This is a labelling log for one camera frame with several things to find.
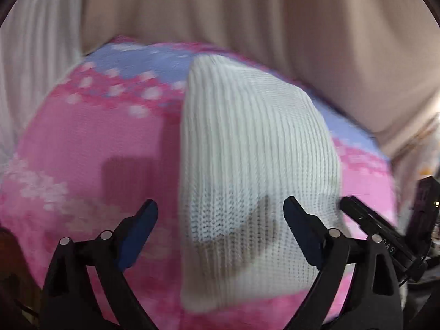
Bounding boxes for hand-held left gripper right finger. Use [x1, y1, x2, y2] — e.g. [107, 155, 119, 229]
[283, 195, 403, 330]

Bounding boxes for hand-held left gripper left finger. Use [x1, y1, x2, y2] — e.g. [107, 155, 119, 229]
[40, 199, 159, 330]

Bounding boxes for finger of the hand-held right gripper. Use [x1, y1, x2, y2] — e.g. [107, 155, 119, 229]
[340, 195, 427, 282]

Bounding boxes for white red black knit sweater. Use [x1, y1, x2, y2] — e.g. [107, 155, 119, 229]
[179, 54, 345, 314]

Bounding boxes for pink and blue patterned blanket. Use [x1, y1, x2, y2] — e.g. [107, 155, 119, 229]
[0, 35, 400, 330]

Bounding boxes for white ribbed cloth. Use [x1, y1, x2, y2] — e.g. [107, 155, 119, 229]
[0, 0, 90, 167]

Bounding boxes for beige cloth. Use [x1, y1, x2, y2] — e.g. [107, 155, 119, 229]
[79, 0, 440, 145]

